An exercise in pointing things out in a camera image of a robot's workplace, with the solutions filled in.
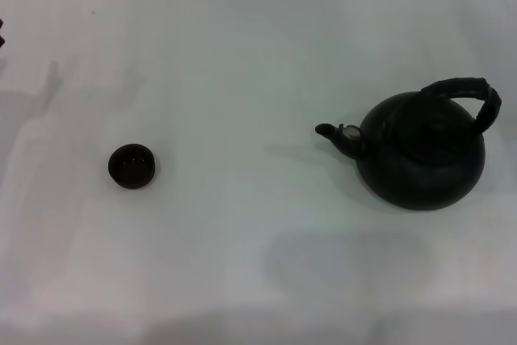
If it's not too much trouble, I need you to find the black round teapot with handle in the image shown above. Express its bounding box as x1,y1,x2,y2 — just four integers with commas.
314,77,502,212

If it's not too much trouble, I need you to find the small dark brown teacup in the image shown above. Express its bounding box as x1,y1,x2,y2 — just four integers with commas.
107,142,158,190

